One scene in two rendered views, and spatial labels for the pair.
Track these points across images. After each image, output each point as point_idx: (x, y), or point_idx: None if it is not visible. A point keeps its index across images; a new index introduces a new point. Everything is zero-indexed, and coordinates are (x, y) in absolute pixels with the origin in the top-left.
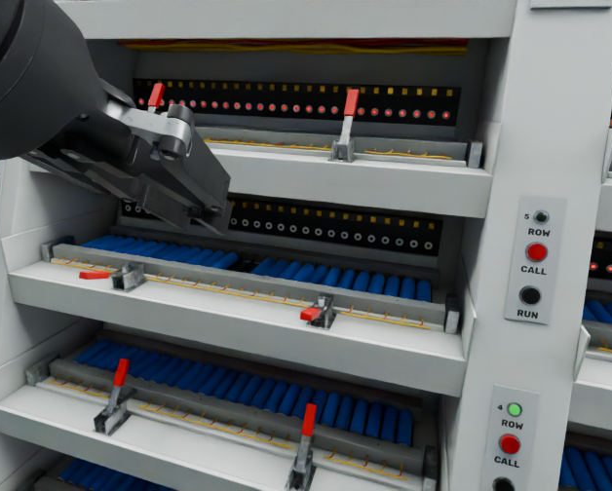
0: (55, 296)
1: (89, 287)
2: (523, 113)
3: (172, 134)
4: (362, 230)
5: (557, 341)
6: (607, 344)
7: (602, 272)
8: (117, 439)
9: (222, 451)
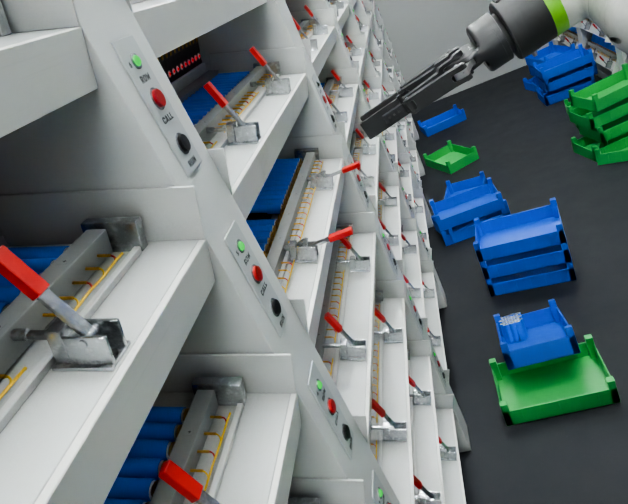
0: (317, 310)
1: (318, 273)
2: (294, 40)
3: None
4: None
5: (339, 131)
6: None
7: None
8: (367, 344)
9: (354, 297)
